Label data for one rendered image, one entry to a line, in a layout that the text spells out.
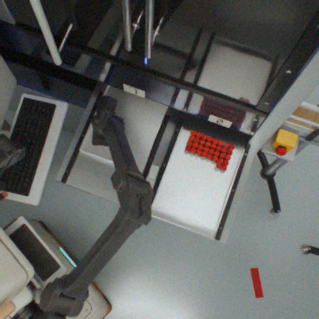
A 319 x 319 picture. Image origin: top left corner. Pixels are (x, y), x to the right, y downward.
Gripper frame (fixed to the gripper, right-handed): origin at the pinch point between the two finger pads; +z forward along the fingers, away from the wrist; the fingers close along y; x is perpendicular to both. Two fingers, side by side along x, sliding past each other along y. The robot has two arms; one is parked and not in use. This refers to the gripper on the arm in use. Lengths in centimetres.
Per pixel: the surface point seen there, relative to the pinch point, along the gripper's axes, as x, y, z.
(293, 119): -73, 13, -4
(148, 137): -17.2, 3.5, 4.0
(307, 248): -110, -26, 87
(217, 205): -46, -22, 4
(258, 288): -84, -50, 92
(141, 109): -13.4, 15.3, 3.9
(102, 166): 0.0, -9.5, 4.5
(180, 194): -31.3, -18.2, 4.2
